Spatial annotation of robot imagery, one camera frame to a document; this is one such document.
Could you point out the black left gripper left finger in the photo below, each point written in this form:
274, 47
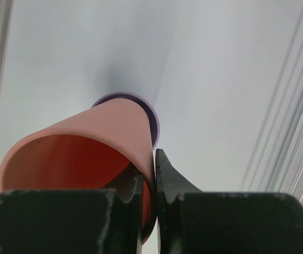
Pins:
104, 220

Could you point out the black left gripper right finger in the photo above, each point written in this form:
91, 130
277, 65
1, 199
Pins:
193, 221

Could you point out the pink cup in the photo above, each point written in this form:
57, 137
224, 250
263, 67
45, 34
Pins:
86, 151

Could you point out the purple cup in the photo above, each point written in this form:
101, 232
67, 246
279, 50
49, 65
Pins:
143, 103

